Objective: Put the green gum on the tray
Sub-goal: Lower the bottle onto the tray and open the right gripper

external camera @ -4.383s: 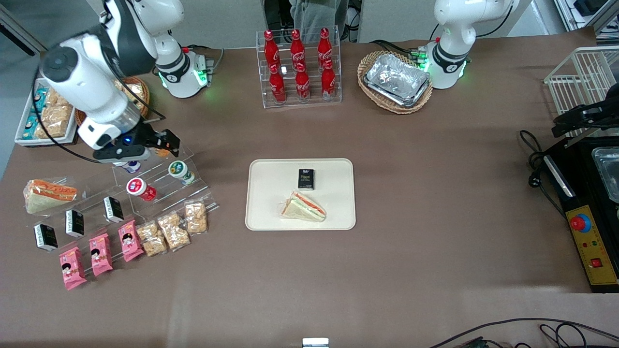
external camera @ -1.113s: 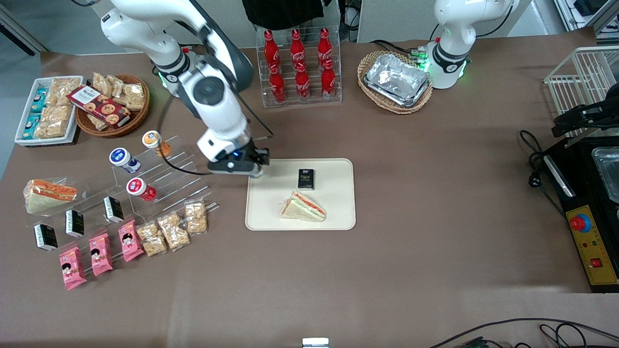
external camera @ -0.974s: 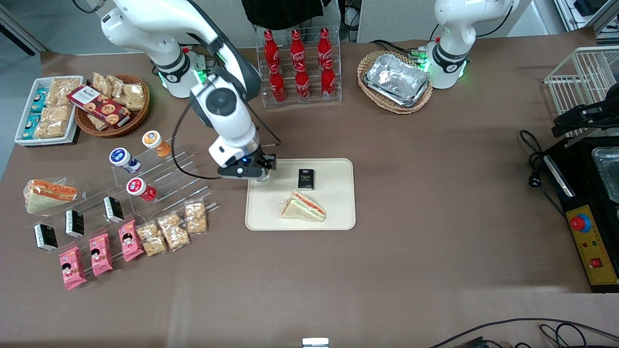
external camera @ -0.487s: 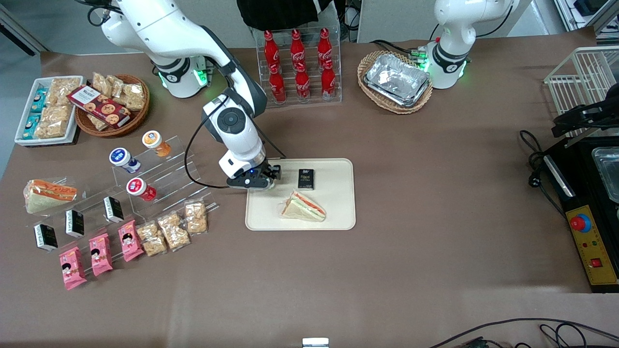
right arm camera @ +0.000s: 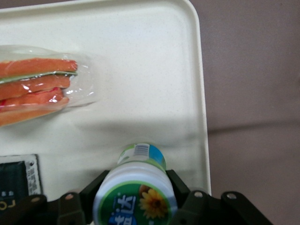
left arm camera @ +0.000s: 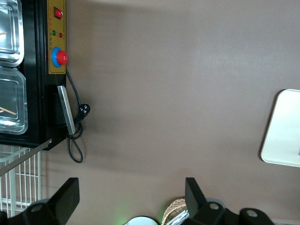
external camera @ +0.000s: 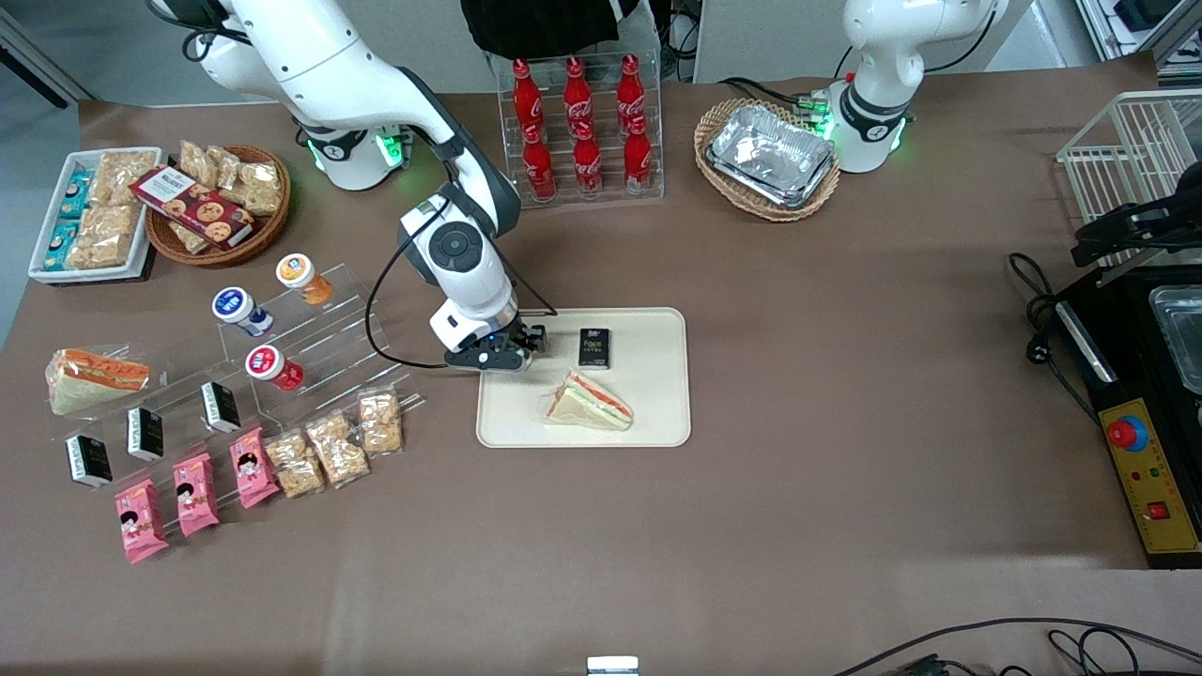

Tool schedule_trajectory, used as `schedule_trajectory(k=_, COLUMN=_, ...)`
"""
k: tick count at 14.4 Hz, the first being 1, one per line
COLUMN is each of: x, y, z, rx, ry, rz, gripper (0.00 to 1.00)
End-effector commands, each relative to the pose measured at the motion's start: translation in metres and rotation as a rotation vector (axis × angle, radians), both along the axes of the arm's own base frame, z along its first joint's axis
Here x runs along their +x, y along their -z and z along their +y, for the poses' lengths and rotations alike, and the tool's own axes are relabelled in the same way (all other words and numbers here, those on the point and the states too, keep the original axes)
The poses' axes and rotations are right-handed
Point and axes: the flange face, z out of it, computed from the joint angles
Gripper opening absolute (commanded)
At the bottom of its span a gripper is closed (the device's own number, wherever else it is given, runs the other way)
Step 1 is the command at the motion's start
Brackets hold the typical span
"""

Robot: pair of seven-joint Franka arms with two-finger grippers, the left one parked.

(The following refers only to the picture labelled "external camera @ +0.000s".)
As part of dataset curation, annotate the blue gum bottle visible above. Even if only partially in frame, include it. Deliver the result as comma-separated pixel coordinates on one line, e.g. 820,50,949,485
212,286,275,337

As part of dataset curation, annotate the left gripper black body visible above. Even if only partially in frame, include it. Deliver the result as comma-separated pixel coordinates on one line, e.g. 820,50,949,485
1116,186,1202,251

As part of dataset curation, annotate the silver foil container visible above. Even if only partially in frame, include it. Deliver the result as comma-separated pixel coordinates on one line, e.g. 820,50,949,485
705,103,837,209

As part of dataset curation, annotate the light wicker basket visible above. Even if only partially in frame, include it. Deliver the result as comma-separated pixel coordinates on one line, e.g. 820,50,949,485
694,98,842,223

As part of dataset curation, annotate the long black floor cable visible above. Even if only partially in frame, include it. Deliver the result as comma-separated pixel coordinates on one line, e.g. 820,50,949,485
831,617,1202,676

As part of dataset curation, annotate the white rectangular tray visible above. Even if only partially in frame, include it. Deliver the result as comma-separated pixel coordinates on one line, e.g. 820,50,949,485
27,146,166,284

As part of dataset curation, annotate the black and white box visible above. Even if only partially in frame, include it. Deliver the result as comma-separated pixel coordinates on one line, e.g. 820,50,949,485
65,435,114,489
127,407,164,462
201,381,242,434

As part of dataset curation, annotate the clear acrylic stepped stand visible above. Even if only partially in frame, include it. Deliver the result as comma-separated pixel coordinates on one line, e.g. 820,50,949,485
214,265,408,428

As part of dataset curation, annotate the pink snack packet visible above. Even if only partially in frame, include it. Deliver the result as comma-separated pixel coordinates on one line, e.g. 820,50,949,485
115,479,170,564
173,453,221,538
229,427,281,510

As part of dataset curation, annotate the person behind table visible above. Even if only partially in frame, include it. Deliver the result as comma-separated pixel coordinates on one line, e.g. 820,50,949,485
460,0,673,63

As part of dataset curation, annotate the looped black floor cable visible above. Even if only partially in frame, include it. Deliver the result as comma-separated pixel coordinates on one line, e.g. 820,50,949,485
1047,627,1145,676

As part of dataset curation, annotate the clear acrylic bottle rack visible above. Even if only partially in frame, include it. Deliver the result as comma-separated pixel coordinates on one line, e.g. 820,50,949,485
497,49,666,211

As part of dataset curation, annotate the red cookie box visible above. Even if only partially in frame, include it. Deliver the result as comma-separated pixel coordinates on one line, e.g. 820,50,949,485
129,165,256,249

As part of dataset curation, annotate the wrapped triangle sandwich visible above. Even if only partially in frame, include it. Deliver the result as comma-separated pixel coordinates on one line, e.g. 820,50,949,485
46,346,152,417
543,369,635,433

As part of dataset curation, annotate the red gum bottle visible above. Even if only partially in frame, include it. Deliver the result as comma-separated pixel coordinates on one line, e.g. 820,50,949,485
245,345,305,392

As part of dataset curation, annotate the blue snack packet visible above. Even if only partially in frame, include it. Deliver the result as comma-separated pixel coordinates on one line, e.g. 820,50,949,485
42,222,82,272
58,171,95,221

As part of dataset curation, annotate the long clear acrylic riser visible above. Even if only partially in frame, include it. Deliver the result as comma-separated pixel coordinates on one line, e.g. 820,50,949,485
56,364,426,527

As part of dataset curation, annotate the black sealing machine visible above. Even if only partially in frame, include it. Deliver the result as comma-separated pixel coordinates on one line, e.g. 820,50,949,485
1054,265,1202,570

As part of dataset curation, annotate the black left arm base cable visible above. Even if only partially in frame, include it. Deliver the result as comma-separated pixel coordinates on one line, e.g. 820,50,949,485
717,77,832,109

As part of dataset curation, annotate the small rice crisp packet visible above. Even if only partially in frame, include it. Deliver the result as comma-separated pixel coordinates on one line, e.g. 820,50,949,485
358,389,405,457
264,429,327,499
305,410,371,488

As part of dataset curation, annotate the brown round wicker basket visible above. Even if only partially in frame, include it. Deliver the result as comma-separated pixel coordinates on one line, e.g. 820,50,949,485
144,144,292,268

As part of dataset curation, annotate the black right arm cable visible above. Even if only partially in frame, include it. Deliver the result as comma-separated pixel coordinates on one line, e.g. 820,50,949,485
363,202,560,371

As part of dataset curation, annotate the orange gum bottle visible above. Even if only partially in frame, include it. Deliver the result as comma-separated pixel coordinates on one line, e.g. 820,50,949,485
276,253,333,306

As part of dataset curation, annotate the metal frame shelf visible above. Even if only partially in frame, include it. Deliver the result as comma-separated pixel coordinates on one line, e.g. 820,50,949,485
1075,0,1202,78

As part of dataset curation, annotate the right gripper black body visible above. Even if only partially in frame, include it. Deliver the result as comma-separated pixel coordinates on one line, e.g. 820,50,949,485
468,322,548,363

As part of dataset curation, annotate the large rice crisp packet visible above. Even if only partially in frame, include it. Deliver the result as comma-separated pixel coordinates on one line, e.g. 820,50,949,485
91,149,158,208
66,204,144,271

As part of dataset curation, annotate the cream plastic tray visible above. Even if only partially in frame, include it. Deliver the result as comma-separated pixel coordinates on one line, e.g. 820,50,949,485
475,307,693,449

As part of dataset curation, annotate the white wire rack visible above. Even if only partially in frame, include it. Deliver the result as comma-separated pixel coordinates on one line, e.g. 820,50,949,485
1056,89,1202,287

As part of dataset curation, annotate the black machine power cable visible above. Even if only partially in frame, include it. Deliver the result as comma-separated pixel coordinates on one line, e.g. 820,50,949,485
1008,252,1102,423

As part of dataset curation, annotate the red cola bottle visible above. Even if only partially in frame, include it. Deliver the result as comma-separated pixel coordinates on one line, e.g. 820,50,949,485
616,53,647,128
624,117,653,192
522,124,557,201
562,55,594,132
573,122,604,195
512,58,546,132

